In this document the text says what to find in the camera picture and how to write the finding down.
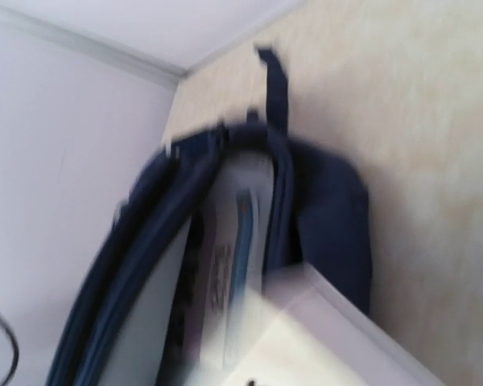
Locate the coffee cover white book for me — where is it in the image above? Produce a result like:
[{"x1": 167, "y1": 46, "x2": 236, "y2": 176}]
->
[{"x1": 156, "y1": 263, "x2": 448, "y2": 386}]

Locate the left aluminium frame post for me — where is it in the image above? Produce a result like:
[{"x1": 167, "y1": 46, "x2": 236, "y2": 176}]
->
[{"x1": 0, "y1": 3, "x2": 188, "y2": 88}]

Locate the dog cover book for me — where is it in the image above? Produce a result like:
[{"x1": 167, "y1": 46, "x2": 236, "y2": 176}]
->
[{"x1": 176, "y1": 188, "x2": 266, "y2": 371}]

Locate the navy blue backpack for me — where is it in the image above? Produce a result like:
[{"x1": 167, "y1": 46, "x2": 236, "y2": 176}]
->
[{"x1": 47, "y1": 47, "x2": 372, "y2": 385}]

